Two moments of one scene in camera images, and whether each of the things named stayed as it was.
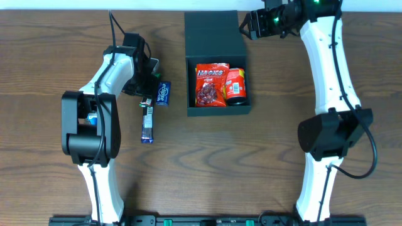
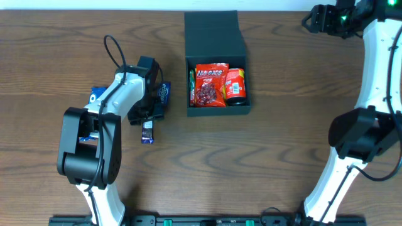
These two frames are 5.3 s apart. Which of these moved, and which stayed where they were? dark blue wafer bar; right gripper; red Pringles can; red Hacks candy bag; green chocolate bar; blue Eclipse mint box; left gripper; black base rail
Moved: left gripper; green chocolate bar; right gripper
Stayed: red Hacks candy bag; blue Eclipse mint box; black base rail; red Pringles can; dark blue wafer bar
